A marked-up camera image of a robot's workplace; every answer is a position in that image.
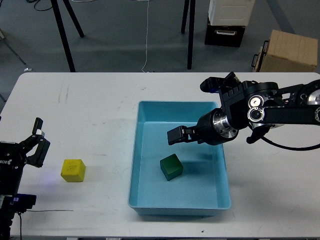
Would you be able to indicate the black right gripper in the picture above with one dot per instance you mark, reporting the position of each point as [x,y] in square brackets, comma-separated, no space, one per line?
[212,128]

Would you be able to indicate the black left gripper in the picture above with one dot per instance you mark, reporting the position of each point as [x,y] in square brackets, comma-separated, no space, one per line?
[13,158]

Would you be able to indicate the green block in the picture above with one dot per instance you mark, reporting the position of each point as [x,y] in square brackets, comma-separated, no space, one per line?
[171,167]

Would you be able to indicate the yellow block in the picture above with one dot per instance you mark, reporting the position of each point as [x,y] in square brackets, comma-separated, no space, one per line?
[73,170]

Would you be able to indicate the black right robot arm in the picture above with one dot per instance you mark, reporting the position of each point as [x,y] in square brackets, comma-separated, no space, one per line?
[257,105]

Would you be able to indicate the white appliance box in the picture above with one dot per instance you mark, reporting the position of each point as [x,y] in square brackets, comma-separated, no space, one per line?
[230,12]

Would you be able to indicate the light blue plastic bin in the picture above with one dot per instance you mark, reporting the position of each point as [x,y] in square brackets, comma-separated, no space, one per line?
[184,179]

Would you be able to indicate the dark drawer cabinet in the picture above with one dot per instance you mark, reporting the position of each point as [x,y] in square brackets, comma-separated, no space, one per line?
[224,35]

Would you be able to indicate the black right stand legs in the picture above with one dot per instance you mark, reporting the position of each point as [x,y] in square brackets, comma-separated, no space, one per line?
[188,13]

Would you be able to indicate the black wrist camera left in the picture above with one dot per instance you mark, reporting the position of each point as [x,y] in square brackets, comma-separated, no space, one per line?
[18,203]

